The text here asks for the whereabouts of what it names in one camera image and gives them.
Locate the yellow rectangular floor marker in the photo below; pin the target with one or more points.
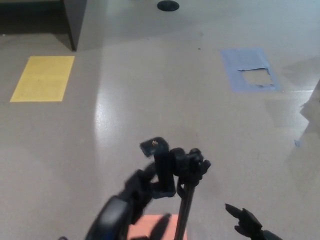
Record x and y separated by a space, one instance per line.
42 78

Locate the torn blue floor marker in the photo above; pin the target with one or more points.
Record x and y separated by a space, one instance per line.
233 61

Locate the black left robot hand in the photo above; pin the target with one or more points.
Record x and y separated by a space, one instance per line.
112 215

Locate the black phone stand tripod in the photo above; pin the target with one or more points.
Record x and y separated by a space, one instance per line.
185 207

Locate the orange rectangular floor marker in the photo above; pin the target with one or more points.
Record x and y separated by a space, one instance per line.
147 220

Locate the small blue tape scrap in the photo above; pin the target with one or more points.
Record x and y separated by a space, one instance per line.
299 143

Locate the black round floor cover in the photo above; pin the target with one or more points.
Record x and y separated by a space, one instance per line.
168 5

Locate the dark cabinet leg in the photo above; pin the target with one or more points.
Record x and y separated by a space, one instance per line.
75 22

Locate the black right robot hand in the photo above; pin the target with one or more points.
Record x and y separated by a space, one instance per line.
250 225

